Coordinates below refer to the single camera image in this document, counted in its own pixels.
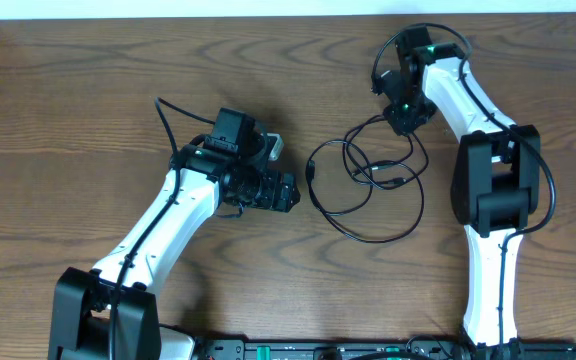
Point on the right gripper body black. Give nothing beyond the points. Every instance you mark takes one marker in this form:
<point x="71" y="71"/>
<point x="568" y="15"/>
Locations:
<point x="405" y="116"/>

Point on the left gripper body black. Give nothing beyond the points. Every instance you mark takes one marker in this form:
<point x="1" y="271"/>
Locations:
<point x="263" y="188"/>

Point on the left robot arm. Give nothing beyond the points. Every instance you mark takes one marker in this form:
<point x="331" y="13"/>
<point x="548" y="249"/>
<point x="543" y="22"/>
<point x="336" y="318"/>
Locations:
<point x="110" y="311"/>

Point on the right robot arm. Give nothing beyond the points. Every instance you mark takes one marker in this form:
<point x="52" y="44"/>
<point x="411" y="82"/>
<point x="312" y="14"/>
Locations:
<point x="495" y="183"/>

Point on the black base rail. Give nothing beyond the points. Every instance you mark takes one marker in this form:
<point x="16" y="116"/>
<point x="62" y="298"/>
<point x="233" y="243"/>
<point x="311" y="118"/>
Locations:
<point x="419" y="347"/>

